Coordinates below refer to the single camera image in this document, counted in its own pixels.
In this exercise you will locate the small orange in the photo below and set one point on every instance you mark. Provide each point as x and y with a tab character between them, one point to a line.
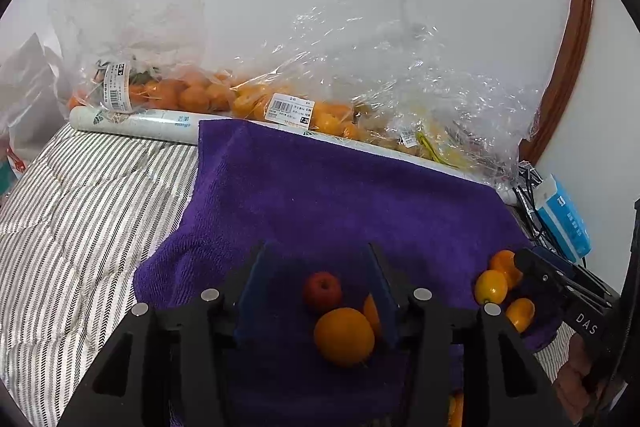
491	286
371	312
455	409
520	313
505	264

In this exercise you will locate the purple towel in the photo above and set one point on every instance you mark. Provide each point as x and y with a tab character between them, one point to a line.
325	207

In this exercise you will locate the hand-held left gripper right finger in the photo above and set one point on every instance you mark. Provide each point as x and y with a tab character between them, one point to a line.
385	307

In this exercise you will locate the blue tissue box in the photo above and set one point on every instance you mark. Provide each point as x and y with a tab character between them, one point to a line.
562	217

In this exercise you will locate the clear bag of yellow fruit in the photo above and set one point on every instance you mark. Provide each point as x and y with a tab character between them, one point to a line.
450	147

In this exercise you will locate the small red apple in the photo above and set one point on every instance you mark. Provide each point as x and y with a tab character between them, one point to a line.
322	291

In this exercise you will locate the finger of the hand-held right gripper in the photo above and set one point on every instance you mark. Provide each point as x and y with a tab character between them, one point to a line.
545	277
562	263

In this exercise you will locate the large orange with stem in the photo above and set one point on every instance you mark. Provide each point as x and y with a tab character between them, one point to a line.
344	336

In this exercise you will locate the clear bag of tangerines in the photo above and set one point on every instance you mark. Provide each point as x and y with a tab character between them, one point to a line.
165	92

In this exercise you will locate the white paper roll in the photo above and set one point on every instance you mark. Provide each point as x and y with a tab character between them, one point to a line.
150	124

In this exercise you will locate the person's right hand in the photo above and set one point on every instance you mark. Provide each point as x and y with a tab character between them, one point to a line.
572	377

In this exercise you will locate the clear bag of small oranges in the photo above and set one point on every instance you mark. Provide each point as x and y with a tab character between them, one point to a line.
330	117

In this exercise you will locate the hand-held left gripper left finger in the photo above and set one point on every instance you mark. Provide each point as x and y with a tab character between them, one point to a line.
250	302

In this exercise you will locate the white plastic bag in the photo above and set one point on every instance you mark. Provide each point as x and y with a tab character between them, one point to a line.
30	107

